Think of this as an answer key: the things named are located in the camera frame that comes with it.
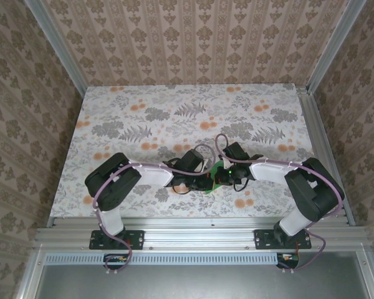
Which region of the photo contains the green cloth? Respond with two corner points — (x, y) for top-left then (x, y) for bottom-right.
(204, 160), (229, 196)

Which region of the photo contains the small connector board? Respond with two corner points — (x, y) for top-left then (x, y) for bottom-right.
(276, 252), (300, 269)
(104, 254), (128, 270)

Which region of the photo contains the grey metal panel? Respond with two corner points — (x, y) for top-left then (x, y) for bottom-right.
(34, 263), (372, 299)

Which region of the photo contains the floral patterned table cover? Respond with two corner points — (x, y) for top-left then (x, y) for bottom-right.
(49, 83), (332, 219)

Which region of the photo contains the thin black right gripper cable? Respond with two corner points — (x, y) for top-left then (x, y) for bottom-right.
(233, 179), (251, 193)

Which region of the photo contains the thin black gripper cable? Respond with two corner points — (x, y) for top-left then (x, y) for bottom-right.
(233, 179), (251, 193)
(170, 183), (194, 196)

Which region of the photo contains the thin black left gripper cable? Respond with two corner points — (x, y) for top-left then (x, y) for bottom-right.
(170, 183), (194, 196)

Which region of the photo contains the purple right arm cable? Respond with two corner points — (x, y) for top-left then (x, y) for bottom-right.
(214, 133), (346, 275)

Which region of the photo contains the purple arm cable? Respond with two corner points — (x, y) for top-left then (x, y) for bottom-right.
(93, 143), (218, 277)
(214, 133), (346, 275)

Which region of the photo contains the aluminium front frame rail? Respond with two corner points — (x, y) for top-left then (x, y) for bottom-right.
(33, 217), (368, 250)

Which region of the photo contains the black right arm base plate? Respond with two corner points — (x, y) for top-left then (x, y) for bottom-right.
(254, 229), (312, 250)

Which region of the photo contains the grey slotted cable duct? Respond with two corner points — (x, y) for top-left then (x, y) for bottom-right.
(44, 252), (280, 265)

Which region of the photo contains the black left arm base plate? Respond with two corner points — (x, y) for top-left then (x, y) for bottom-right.
(89, 229), (145, 250)

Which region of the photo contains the aluminium side rail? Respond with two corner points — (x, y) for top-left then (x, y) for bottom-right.
(295, 86), (357, 227)

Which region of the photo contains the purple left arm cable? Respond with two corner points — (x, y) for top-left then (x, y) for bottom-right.
(93, 143), (218, 277)

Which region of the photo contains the aluminium corner post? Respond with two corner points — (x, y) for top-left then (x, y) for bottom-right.
(304, 0), (368, 94)
(24, 0), (89, 97)

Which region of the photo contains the aluminium frame bar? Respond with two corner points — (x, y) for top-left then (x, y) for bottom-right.
(357, 245), (374, 299)
(14, 245), (47, 299)

